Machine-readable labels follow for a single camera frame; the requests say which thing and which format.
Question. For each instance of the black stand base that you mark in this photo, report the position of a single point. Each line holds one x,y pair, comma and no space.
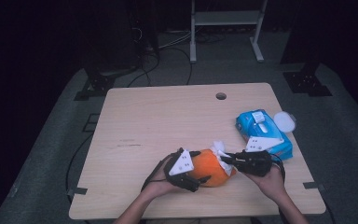
99,84
306,82

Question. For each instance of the grey tape strip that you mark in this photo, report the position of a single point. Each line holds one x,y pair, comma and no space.
78,190
313,185

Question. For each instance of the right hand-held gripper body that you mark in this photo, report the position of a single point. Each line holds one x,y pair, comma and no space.
254,163

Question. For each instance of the white wet wipe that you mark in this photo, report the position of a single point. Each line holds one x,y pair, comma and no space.
222,152

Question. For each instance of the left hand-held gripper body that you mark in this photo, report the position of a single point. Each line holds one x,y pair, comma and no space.
180,163

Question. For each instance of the person's right hand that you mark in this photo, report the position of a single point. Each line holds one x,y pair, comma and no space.
268,183

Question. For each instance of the blue wet wipes pack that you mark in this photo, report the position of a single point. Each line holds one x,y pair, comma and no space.
262,127

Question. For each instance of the white metal stand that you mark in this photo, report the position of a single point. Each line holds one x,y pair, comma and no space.
227,18

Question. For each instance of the orange plush fruit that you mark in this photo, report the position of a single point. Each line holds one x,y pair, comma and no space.
206,169

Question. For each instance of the person's left hand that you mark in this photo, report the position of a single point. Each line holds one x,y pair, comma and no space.
158,183

